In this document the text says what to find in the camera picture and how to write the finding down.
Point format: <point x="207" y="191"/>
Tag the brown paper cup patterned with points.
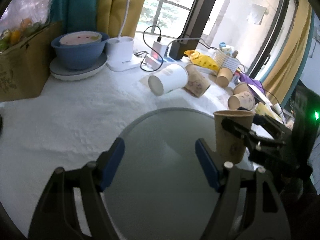
<point x="229" y="147"/>

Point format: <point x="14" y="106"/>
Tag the black window frame post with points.
<point x="198" y="17"/>

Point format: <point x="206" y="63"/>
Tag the white quilted table cloth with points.
<point x="71" y="123"/>

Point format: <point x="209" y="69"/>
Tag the white charger plug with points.
<point x="158" y="49"/>

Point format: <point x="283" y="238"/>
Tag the purple cloth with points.
<point x="250" y="81"/>

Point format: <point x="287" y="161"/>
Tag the yellow curtain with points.
<point x="280" y="78"/>
<point x="110" y="15"/>

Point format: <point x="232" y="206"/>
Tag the white plate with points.
<point x="60" y="72"/>

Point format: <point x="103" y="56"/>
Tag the black power adapter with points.
<point x="177" y="50"/>

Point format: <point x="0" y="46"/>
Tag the blue bowl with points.
<point x="80" y="56"/>

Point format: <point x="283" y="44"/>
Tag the brown paper cup lying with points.
<point x="197" y="84"/>

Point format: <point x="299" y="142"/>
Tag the yellow curtain right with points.
<point x="280" y="78"/>

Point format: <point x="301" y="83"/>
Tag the brown paper cup behind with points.
<point x="241" y="87"/>

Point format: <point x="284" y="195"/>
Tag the white power strip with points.
<point x="151" y="64"/>

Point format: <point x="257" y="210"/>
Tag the white tube bottle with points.
<point x="277" y="108"/>

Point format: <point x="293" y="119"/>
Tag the teal curtain left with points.
<point x="75" y="15"/>

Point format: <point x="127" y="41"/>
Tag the plastic bag of fruit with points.
<point x="23" y="18"/>

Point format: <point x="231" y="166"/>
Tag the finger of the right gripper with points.
<point x="231" y="126"/>
<point x="278" y="131"/>

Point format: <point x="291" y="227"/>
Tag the black smartphone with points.
<point x="258" y="93"/>

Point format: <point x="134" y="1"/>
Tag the white paper cup green print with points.
<point x="170" y="78"/>

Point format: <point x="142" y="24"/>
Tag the cardboard box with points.
<point x="25" y="66"/>

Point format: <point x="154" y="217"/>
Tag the white desk lamp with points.
<point x="119" y="50"/>

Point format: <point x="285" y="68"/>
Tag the brown paper cup tilted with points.
<point x="243" y="99"/>

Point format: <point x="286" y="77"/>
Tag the yellow snack bag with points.
<point x="202" y="60"/>

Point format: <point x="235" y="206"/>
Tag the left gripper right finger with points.
<point x="263" y="217"/>

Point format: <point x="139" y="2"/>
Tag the brown paper cup plain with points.
<point x="224" y="77"/>

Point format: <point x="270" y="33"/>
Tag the yellow curtain left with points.
<point x="110" y="15"/>

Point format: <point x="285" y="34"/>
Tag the round grey placemat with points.
<point x="159" y="190"/>

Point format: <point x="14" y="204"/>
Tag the pink bowl inside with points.
<point x="79" y="38"/>

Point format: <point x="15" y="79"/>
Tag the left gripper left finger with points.
<point x="55" y="216"/>

